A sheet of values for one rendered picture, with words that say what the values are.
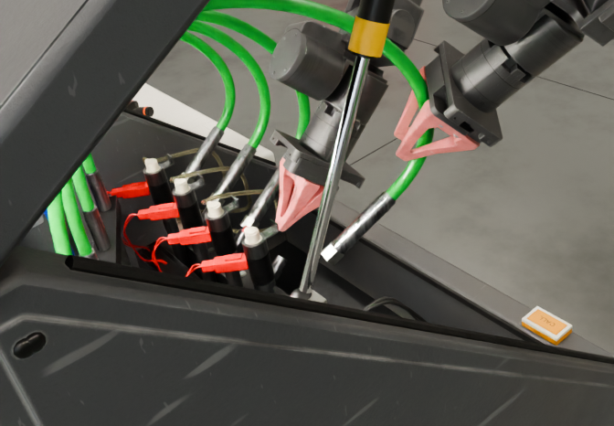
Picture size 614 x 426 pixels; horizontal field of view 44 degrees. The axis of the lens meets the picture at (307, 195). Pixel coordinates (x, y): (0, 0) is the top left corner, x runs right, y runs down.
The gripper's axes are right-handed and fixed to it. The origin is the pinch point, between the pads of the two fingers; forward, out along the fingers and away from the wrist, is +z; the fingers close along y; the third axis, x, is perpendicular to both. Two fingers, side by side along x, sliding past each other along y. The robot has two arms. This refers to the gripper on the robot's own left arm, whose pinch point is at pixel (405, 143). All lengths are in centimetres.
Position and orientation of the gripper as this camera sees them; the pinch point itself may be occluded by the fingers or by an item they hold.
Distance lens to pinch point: 77.3
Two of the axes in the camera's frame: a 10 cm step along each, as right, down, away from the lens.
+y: -0.2, 7.4, -6.8
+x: 7.8, 4.3, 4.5
